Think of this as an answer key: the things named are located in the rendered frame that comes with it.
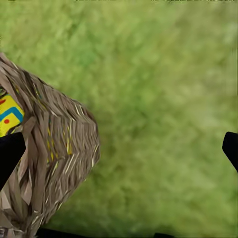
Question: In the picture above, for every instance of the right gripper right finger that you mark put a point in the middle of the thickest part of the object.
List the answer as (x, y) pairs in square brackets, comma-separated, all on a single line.
[(230, 148)]

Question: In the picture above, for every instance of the wicker basket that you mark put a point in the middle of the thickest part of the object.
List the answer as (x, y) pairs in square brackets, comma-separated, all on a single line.
[(47, 174)]

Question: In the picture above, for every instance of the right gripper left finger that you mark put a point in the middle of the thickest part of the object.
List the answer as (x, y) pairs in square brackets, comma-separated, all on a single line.
[(12, 147)]

